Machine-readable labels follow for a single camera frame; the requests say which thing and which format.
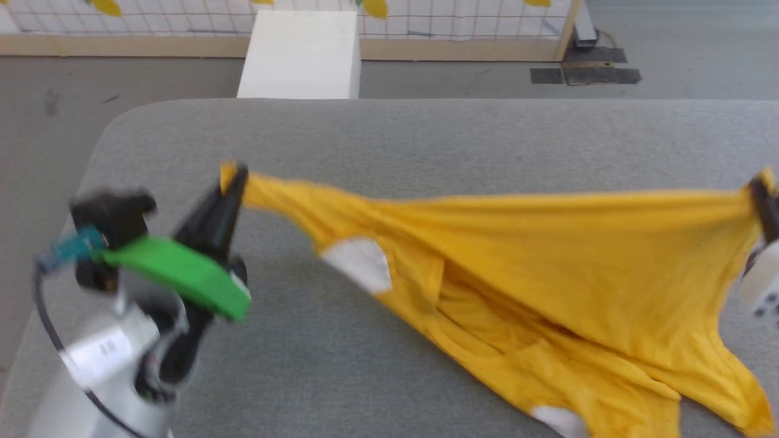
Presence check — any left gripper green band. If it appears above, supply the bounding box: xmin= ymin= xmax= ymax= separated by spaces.
xmin=100 ymin=164 xmax=252 ymax=397

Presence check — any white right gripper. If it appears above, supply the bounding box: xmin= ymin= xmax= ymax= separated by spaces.
xmin=738 ymin=172 xmax=779 ymax=324

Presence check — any yellow t-shirt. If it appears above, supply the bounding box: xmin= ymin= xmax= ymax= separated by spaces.
xmin=219 ymin=161 xmax=777 ymax=438

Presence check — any white rectangular box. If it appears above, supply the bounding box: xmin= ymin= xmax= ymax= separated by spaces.
xmin=236 ymin=9 xmax=362 ymax=100

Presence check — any grey fabric sofa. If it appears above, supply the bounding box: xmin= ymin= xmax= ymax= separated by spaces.
xmin=0 ymin=99 xmax=779 ymax=438

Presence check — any grey metal panel stand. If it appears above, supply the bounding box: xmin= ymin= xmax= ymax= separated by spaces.
xmin=572 ymin=0 xmax=600 ymax=49

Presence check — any lemon print grid panel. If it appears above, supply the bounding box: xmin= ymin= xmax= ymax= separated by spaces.
xmin=0 ymin=0 xmax=582 ymax=62

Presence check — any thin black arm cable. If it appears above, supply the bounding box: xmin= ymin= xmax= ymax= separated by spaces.
xmin=33 ymin=262 xmax=150 ymax=438

